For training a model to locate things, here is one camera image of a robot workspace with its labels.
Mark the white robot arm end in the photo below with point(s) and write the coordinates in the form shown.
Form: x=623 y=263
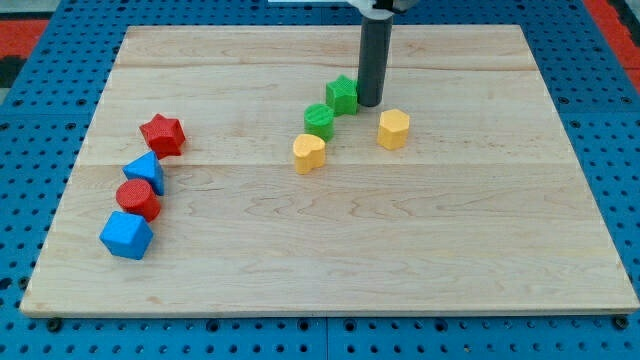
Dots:
x=382 y=9

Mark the green cylinder block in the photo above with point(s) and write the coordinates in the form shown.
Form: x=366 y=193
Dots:
x=319 y=121

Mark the blue cube block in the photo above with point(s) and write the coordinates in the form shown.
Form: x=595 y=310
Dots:
x=126 y=235

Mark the green star block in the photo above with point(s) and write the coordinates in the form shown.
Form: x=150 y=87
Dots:
x=341 y=96

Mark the light wooden board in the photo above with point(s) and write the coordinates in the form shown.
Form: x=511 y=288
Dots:
x=485 y=211

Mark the yellow heart block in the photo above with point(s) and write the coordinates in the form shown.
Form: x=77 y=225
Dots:
x=309 y=153

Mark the red star block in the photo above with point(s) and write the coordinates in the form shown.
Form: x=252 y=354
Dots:
x=164 y=136

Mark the red cylinder block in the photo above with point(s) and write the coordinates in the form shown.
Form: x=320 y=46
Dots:
x=138 y=197

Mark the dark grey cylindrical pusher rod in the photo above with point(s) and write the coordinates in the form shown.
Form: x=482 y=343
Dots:
x=373 y=55

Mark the yellow hexagon block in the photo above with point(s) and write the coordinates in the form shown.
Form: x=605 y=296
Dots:
x=393 y=129

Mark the blue triangle block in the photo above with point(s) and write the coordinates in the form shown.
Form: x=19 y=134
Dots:
x=148 y=168

